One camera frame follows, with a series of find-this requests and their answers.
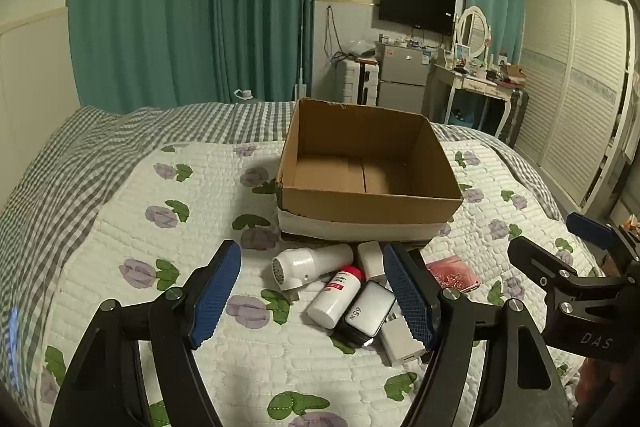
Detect dark suitcase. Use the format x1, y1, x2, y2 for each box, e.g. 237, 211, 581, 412
497, 88, 530, 148

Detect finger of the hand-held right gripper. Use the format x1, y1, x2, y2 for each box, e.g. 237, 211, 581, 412
507, 236, 582, 303
566, 212, 636, 260

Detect wide teal curtain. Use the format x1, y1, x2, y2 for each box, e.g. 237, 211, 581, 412
66, 0, 221, 115

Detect silver mini fridge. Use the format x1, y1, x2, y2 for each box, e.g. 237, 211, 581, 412
376, 42, 432, 112

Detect white pole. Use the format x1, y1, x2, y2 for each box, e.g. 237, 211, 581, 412
295, 0, 308, 100

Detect brown cardboard box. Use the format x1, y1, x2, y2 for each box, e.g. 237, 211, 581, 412
275, 98, 464, 244

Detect oval white vanity mirror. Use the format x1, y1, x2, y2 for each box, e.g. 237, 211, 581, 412
456, 6, 492, 60

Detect white louvred wardrobe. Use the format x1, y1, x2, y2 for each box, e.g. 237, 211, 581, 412
515, 0, 640, 208

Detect white floral quilt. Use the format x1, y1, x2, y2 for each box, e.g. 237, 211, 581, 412
0, 139, 608, 427

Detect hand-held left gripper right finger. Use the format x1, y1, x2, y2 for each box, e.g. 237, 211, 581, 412
384, 243, 576, 427

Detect pink patterned box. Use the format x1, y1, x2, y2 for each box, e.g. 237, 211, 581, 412
425, 257, 482, 294

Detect white vanity table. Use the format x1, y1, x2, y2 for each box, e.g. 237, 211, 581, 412
425, 62, 526, 138

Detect black and white power adapter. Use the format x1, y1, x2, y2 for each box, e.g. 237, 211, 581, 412
334, 281, 397, 348

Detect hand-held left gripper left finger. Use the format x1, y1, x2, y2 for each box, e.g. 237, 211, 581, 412
49, 239, 242, 427

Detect row of small containers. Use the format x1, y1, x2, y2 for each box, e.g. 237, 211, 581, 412
378, 34, 436, 50

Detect white suitcase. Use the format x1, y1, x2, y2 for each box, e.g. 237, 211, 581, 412
341, 58, 383, 106

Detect hanging black cables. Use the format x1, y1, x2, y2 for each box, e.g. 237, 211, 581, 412
322, 6, 351, 68

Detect white plug charger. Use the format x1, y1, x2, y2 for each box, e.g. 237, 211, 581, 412
380, 314, 435, 366

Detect black wall television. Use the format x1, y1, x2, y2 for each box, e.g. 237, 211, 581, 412
378, 0, 457, 36

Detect white mini hair dryer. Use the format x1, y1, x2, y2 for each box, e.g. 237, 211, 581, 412
271, 243, 355, 292

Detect narrow teal curtain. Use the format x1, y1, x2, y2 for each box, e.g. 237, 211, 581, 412
212, 0, 318, 104

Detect white bottle with red cap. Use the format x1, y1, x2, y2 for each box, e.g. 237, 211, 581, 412
306, 266, 364, 329

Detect white cube charger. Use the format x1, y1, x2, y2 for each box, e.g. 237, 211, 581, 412
356, 241, 388, 284

